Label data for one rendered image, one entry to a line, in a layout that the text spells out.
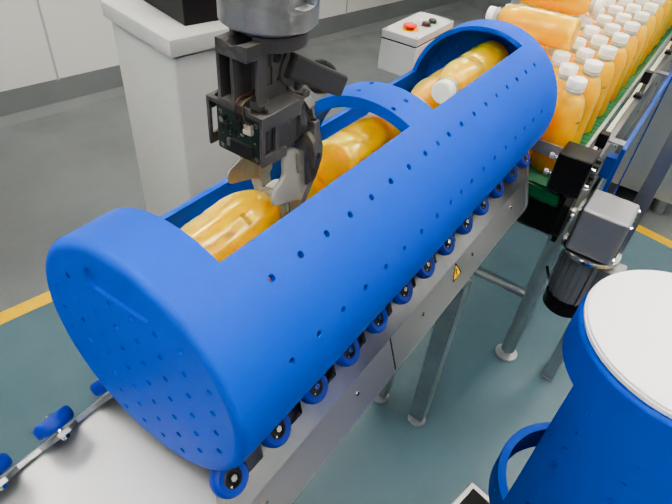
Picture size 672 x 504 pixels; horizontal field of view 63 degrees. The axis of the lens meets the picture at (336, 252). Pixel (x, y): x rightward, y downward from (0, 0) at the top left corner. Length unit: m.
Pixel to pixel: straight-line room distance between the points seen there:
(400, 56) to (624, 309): 0.85
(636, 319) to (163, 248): 0.61
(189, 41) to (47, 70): 2.31
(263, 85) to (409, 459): 1.44
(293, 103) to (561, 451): 0.61
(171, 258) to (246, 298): 0.07
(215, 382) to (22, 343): 1.75
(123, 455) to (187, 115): 0.89
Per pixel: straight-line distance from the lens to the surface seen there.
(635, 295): 0.87
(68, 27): 3.56
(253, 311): 0.48
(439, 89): 0.97
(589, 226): 1.37
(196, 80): 1.38
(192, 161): 1.46
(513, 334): 2.03
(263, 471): 0.70
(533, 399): 2.05
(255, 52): 0.50
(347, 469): 1.75
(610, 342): 0.78
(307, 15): 0.50
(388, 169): 0.65
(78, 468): 0.73
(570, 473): 0.89
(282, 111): 0.52
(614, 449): 0.81
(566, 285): 1.48
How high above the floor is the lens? 1.54
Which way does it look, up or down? 41 degrees down
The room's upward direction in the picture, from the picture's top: 6 degrees clockwise
